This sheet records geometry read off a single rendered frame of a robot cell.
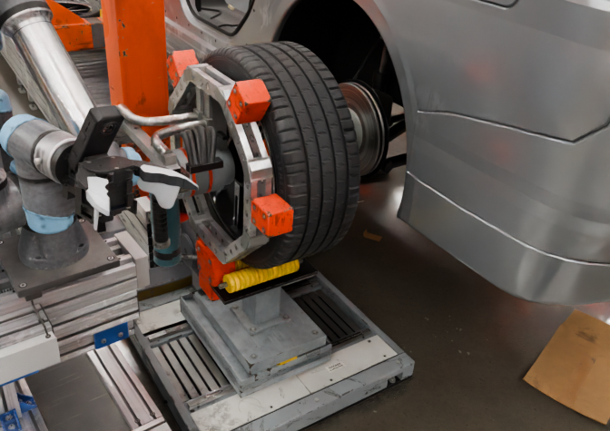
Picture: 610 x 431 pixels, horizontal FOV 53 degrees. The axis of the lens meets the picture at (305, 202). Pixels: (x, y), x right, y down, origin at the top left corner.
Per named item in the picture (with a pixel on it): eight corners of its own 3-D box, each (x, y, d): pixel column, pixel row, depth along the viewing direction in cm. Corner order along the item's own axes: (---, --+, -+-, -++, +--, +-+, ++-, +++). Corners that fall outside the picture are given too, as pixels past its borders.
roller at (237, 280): (306, 271, 196) (307, 257, 193) (223, 299, 181) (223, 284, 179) (296, 262, 200) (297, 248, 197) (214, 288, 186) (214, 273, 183)
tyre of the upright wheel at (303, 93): (299, -8, 171) (231, 112, 226) (223, -4, 159) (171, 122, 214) (397, 200, 155) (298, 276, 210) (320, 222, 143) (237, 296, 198)
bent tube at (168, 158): (237, 152, 155) (238, 113, 150) (165, 166, 146) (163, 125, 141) (208, 128, 168) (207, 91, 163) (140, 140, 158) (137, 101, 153)
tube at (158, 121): (204, 125, 170) (203, 88, 164) (137, 136, 160) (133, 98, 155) (179, 104, 182) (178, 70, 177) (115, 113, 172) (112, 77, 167)
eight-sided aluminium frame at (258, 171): (268, 288, 172) (276, 106, 145) (248, 295, 169) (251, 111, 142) (190, 203, 211) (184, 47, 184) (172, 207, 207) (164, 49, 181)
